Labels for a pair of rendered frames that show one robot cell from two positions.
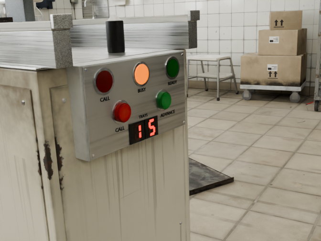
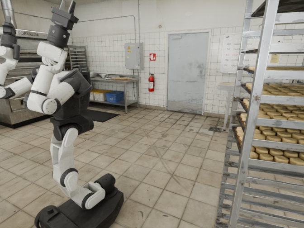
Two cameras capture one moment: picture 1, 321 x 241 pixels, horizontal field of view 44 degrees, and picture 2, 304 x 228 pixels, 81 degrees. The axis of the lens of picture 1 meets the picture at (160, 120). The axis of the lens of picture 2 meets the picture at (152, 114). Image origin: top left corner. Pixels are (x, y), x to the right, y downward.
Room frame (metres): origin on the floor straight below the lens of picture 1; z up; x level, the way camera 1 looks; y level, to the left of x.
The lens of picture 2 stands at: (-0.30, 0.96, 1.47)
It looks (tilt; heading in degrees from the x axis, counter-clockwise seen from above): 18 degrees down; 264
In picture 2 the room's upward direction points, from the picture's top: straight up
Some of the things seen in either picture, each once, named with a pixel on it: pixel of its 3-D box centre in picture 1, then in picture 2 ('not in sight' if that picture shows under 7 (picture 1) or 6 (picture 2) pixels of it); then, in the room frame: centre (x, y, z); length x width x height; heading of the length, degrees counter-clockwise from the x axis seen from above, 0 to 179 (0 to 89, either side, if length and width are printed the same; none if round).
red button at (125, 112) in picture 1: (121, 112); not in sight; (0.60, 0.06, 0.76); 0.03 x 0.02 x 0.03; 139
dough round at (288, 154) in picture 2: not in sight; (290, 154); (-0.99, 0.32, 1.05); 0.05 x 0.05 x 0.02
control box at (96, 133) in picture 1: (135, 99); not in sight; (0.65, 0.04, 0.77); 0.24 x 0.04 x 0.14; 139
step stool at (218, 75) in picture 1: (211, 75); not in sight; (4.48, -0.60, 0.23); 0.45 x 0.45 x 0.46; 50
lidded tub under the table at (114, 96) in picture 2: not in sight; (114, 96); (0.27, -4.31, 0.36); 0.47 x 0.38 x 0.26; 60
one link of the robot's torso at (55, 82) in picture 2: not in sight; (65, 91); (0.19, -0.34, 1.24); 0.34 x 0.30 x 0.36; 139
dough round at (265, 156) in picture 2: not in sight; (266, 157); (-0.86, 0.34, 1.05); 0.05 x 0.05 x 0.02
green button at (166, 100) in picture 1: (163, 100); not in sight; (0.67, -0.01, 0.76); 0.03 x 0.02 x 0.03; 139
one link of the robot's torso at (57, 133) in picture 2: not in sight; (73, 125); (0.17, -0.36, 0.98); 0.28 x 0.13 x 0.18; 49
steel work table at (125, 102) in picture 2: not in sight; (106, 91); (0.53, -4.47, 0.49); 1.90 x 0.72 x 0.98; 148
